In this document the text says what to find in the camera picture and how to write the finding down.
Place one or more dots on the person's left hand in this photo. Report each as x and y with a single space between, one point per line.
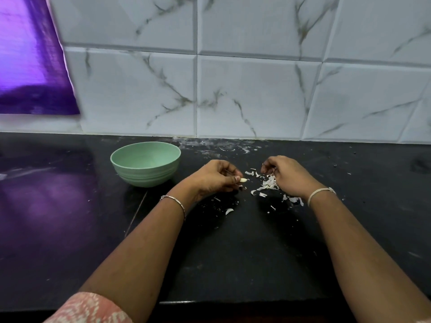
212 178

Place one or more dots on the person's right hand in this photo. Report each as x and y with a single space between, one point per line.
293 175

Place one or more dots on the mint green bowl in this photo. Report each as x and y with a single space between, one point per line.
145 163

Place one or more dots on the person's right forearm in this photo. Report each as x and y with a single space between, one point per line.
370 255

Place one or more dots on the person's left forearm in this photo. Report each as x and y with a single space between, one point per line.
135 259

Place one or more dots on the pile of white garlic peels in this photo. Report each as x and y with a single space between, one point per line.
269 185

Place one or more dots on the small fallen garlic piece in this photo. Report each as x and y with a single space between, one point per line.
229 211

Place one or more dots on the pink patterned left sleeve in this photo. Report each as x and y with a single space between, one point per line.
87 308

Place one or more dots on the pink patterned sleeve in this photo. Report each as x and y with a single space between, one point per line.
425 321
87 308

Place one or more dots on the pink patterned right sleeve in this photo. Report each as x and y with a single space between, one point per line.
425 321

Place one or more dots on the purple cloth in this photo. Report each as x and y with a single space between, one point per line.
33 57

